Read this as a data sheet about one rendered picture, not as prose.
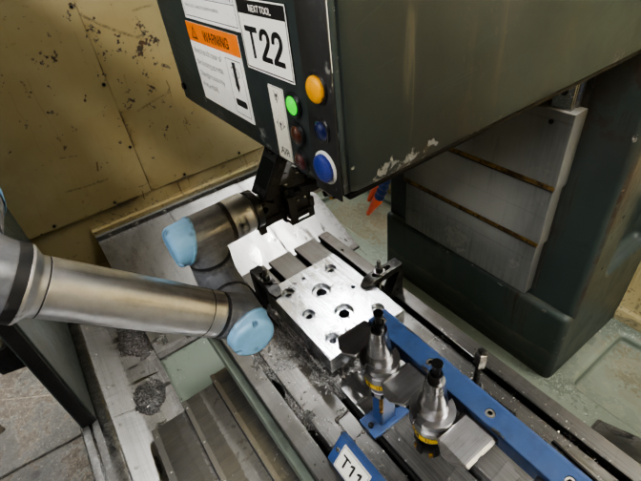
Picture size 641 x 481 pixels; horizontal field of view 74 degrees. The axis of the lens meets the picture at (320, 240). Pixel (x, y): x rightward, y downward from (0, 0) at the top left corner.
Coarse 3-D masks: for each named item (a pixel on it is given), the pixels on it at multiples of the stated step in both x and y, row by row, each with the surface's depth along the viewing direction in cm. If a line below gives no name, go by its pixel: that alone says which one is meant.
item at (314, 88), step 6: (312, 78) 37; (318, 78) 37; (306, 84) 38; (312, 84) 38; (318, 84) 37; (306, 90) 39; (312, 90) 38; (318, 90) 37; (312, 96) 38; (318, 96) 38; (318, 102) 38
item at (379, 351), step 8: (384, 328) 63; (368, 336) 64; (376, 336) 62; (384, 336) 62; (368, 344) 64; (376, 344) 63; (384, 344) 63; (368, 352) 65; (376, 352) 64; (384, 352) 64; (392, 352) 66; (368, 360) 66; (376, 360) 64; (384, 360) 64; (392, 360) 66
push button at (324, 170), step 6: (318, 156) 42; (324, 156) 42; (318, 162) 43; (324, 162) 42; (318, 168) 43; (324, 168) 42; (330, 168) 42; (318, 174) 44; (324, 174) 43; (330, 174) 42; (324, 180) 43; (330, 180) 43
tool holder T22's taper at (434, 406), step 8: (424, 384) 56; (432, 384) 55; (440, 384) 55; (424, 392) 56; (432, 392) 55; (440, 392) 55; (424, 400) 57; (432, 400) 56; (440, 400) 56; (424, 408) 57; (432, 408) 57; (440, 408) 56; (448, 408) 58; (424, 416) 58; (432, 416) 57; (440, 416) 57
